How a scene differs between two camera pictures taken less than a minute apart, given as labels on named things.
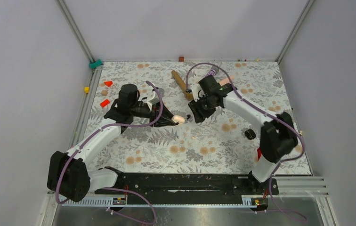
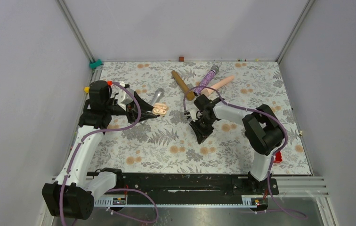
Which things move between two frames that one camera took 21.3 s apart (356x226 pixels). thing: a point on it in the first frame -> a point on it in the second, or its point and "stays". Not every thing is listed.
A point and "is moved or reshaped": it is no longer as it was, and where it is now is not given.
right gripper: x=198 y=117 -> x=201 y=134
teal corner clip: x=94 y=64 stays
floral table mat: x=226 y=141 stays
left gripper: x=166 y=113 -> x=131 y=112
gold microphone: x=182 y=84 stays
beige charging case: x=178 y=118 is moved or reshaped
